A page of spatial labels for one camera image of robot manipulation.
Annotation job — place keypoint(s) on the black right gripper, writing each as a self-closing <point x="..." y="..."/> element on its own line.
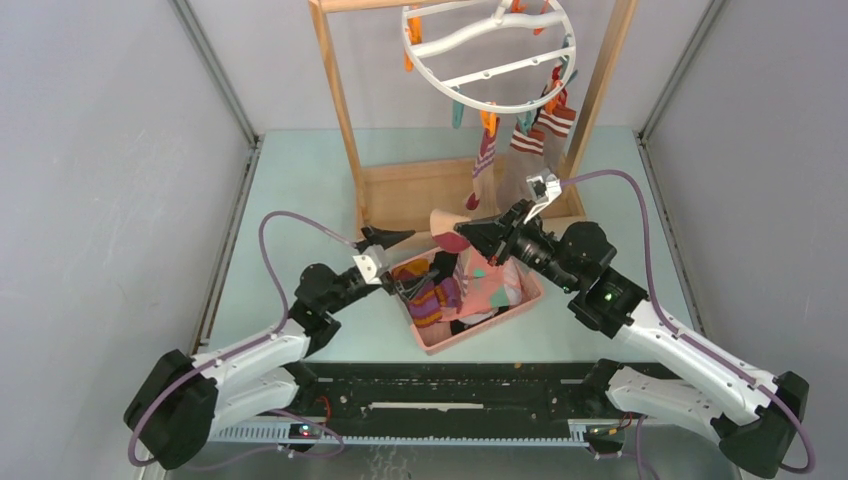
<point x="496" y="240"/>

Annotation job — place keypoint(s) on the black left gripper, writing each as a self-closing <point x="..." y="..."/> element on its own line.
<point x="395" y="287"/>

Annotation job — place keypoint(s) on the beige red striped sock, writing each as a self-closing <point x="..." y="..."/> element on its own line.
<point x="481" y="202"/>

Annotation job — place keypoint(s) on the orange cuffed grey sock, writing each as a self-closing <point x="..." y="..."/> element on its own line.
<point x="555" y="126"/>

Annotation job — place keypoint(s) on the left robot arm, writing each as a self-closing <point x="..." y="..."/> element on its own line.
<point x="185" y="400"/>

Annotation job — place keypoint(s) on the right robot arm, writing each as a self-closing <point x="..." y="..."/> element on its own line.
<point x="751" y="414"/>

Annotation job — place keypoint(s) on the wooden hanger stand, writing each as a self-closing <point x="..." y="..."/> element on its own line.
<point x="399" y="196"/>

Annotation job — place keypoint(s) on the white round clip hanger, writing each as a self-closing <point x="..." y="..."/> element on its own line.
<point x="503" y="56"/>

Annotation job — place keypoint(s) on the pink mint sock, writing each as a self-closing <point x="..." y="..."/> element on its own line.
<point x="487" y="289"/>

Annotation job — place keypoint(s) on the purple striped sock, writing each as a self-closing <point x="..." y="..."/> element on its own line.
<point x="426" y="308"/>

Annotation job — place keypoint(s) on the pink plastic basket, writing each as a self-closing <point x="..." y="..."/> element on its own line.
<point x="450" y="331"/>

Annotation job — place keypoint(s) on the orange front clothespin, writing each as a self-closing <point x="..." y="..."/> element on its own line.
<point x="490" y="122"/>

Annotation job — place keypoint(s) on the orange clothespin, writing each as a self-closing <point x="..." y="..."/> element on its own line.
<point x="413" y="31"/>
<point x="490" y="122"/>

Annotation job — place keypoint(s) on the teal clothespin holding sock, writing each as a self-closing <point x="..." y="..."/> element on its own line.
<point x="525" y="121"/>

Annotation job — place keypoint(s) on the teal left clothespin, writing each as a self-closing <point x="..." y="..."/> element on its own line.
<point x="457" y="114"/>

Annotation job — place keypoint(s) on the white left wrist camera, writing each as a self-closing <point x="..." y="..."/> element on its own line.
<point x="372" y="265"/>

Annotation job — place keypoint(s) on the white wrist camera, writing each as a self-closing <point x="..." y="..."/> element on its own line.
<point x="545" y="188"/>
<point x="372" y="265"/>

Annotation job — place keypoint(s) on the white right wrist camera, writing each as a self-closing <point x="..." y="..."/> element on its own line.
<point x="545" y="188"/>

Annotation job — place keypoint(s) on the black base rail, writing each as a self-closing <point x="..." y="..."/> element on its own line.
<point x="441" y="401"/>

